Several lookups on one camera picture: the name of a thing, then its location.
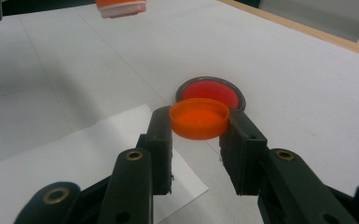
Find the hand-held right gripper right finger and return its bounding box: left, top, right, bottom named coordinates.
left=218, top=106, right=269, bottom=196

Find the small white paper sheet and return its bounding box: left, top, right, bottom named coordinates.
left=0, top=104, right=209, bottom=224

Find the orange stamp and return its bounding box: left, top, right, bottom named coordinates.
left=94, top=0, right=147, bottom=20

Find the red ink pad black case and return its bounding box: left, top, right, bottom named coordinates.
left=175, top=76, right=247, bottom=112

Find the wooden table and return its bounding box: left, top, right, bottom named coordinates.
left=217, top=0, right=359, bottom=60

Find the large white table cover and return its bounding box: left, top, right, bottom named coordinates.
left=0, top=0, right=359, bottom=224

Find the orange stamp cap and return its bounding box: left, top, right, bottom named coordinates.
left=169, top=97, right=231, bottom=141

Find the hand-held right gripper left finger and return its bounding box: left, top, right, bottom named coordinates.
left=135, top=105, right=174, bottom=196

